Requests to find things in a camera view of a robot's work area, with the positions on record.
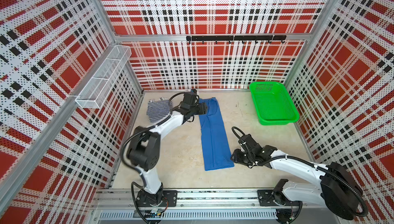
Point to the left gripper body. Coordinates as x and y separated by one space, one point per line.
199 109

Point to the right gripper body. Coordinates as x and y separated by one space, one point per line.
241 157

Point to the blue white striped tank top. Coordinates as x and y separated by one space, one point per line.
158 109

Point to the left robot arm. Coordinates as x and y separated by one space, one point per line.
141 151

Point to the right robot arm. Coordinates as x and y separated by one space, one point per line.
330 185

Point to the green plastic basket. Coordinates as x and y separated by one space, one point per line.
273 103

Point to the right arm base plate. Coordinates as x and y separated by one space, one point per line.
266 197

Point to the black hook rail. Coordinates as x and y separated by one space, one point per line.
268 38

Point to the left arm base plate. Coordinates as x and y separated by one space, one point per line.
161 199

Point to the white wire mesh shelf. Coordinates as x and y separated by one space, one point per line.
110 66

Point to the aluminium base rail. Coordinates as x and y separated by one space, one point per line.
200 206

